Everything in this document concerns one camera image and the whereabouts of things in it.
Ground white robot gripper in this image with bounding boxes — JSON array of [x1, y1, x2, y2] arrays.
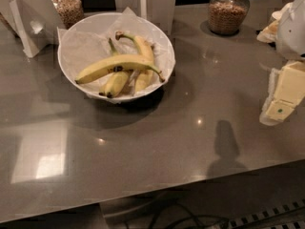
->
[[256, 0, 305, 126]]

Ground yellow banana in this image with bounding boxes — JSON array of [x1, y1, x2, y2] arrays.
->
[[115, 31, 154, 93], [98, 37, 132, 99], [74, 54, 165, 84]]

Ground white panel behind bowl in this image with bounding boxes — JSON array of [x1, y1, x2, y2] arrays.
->
[[115, 0, 175, 35]]

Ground white round bowl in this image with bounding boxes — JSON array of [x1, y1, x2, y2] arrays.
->
[[57, 11, 176, 104]]

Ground glass jar of grains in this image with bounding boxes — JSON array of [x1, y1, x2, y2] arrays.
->
[[51, 0, 85, 29], [208, 0, 250, 35]]

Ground white paper liner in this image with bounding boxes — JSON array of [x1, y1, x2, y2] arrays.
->
[[56, 7, 176, 105]]

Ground black white striped strip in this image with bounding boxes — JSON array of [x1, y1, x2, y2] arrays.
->
[[209, 199, 305, 229]]

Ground left glass jar of grains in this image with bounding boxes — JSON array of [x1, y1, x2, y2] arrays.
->
[[51, 0, 85, 29]]

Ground white triangular stand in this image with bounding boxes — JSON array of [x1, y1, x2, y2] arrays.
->
[[10, 0, 52, 58]]

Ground black cables under table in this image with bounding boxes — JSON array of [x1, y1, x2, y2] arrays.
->
[[122, 200, 230, 229]]

